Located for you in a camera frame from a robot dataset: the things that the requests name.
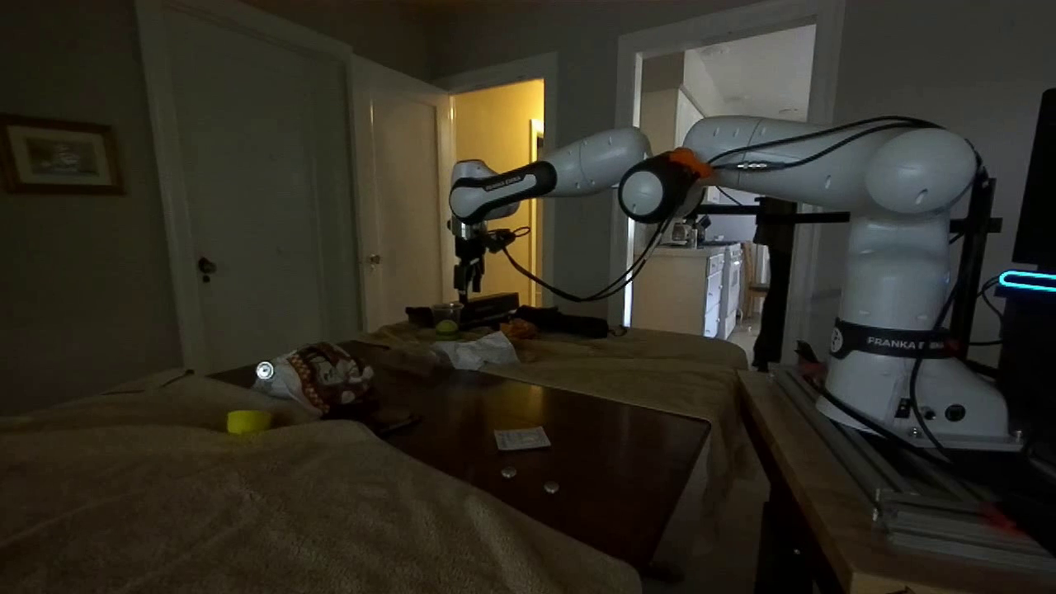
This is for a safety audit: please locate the white appliance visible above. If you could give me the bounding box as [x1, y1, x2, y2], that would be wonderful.
[629, 241, 749, 339]

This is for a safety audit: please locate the open white door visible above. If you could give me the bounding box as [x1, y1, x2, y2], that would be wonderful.
[348, 59, 455, 335]

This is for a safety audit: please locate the black computer with teal light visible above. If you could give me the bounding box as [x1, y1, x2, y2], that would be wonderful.
[994, 263, 1056, 467]

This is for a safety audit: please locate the brown patterned snack bag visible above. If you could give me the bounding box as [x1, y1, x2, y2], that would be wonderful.
[278, 339, 378, 421]

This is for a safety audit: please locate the small white card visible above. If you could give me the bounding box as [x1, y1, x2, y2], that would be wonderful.
[487, 422, 555, 456]

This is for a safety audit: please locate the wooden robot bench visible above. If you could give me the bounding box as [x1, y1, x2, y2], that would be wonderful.
[736, 366, 1056, 594]

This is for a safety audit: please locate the aluminium rail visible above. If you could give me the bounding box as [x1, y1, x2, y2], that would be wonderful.
[768, 362, 1056, 559]

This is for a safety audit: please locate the black monitor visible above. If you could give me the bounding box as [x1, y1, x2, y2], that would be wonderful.
[1006, 86, 1056, 277]

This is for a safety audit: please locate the black box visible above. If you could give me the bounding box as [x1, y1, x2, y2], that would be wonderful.
[404, 294, 520, 330]

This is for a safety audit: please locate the white plastic bottle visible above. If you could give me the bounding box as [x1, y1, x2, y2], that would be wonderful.
[250, 355, 302, 411]

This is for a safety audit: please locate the white crumpled tissue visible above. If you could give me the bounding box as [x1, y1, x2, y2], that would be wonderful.
[427, 327, 520, 374]

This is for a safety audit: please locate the yellow tape roll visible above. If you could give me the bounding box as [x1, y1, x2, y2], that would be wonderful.
[224, 406, 278, 438]

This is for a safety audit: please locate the closed white door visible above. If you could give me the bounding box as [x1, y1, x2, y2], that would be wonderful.
[140, 5, 357, 374]

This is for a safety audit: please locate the wood framed landscape picture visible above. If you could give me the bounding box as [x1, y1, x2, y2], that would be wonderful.
[0, 112, 128, 197]

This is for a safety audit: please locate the black camera stand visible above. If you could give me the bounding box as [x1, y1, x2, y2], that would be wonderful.
[696, 195, 855, 374]

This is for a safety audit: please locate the beige towel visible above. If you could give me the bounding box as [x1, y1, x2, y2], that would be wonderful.
[0, 374, 647, 594]

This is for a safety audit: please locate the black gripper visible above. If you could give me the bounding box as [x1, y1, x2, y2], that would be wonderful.
[451, 220, 495, 299]

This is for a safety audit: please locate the black upright stand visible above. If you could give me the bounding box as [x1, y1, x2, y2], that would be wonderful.
[948, 173, 1006, 356]

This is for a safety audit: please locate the dark wooden table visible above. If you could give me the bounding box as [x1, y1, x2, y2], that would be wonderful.
[350, 318, 773, 594]

